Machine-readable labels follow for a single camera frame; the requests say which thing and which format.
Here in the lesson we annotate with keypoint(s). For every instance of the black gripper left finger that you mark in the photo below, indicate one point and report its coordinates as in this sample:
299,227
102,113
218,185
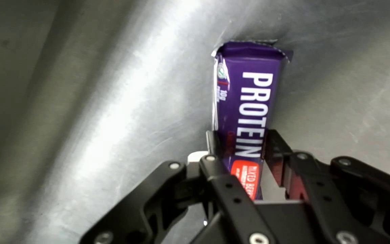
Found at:
230,204

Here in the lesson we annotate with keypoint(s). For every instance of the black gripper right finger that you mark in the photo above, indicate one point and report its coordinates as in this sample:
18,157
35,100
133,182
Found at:
348,194

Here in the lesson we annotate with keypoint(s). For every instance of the purple protein bar packet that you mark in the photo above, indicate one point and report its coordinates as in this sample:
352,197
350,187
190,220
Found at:
249,113

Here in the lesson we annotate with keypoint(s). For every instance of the stainless steel double sink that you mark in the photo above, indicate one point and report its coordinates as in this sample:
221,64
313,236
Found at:
68,113

